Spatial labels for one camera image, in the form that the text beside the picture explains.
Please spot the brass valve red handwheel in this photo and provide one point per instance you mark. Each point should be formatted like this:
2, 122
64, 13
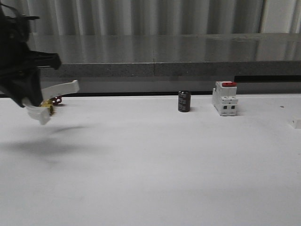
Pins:
51, 103

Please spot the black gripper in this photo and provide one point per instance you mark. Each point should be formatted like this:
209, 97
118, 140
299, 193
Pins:
20, 66

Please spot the grey stone ledge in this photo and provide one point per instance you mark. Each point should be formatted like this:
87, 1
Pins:
258, 63

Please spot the black cylindrical capacitor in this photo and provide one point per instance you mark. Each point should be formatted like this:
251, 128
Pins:
184, 99

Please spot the white circuit breaker red switch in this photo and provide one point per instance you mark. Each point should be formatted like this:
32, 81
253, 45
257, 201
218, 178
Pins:
224, 98

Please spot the white half pipe clamp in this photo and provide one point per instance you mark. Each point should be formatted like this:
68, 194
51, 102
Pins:
41, 113
295, 123

